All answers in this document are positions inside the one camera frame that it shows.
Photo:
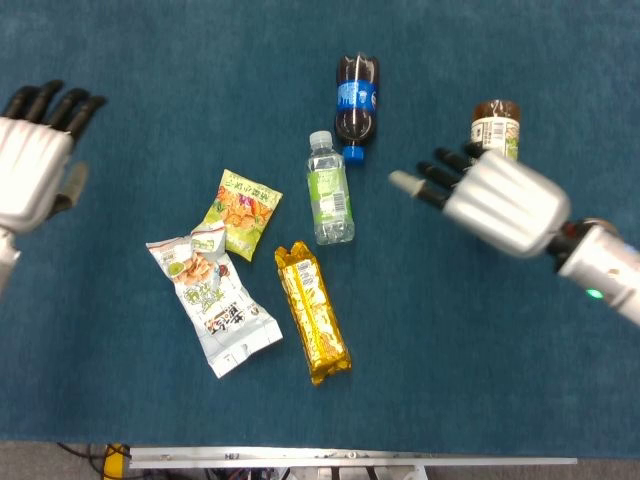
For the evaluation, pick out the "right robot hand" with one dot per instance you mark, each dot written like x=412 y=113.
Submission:
x=505 y=205

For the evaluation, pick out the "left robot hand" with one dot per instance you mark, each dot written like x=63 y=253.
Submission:
x=30 y=170

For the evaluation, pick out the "amber tea bottle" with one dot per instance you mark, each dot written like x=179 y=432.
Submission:
x=495 y=127

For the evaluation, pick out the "clear water bottle green label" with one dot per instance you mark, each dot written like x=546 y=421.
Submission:
x=330 y=195

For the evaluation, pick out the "cola bottle blue label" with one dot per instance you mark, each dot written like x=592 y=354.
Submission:
x=356 y=95

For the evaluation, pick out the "yellow-green chip bag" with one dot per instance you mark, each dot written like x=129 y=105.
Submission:
x=245 y=210

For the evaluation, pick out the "gold foil biscuit pack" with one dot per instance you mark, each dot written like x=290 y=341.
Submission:
x=312 y=310

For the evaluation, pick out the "white snack bag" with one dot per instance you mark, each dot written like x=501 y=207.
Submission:
x=215 y=300

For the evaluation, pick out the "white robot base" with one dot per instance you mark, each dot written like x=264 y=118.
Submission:
x=310 y=475

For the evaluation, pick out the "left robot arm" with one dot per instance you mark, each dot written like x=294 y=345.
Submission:
x=6 y=260

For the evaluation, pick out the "teal felt table cloth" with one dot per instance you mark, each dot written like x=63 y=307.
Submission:
x=450 y=375

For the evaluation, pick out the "yellow floor object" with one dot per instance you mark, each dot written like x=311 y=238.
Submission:
x=115 y=465

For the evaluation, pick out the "aluminium frame rail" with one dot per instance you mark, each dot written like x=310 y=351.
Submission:
x=300 y=457

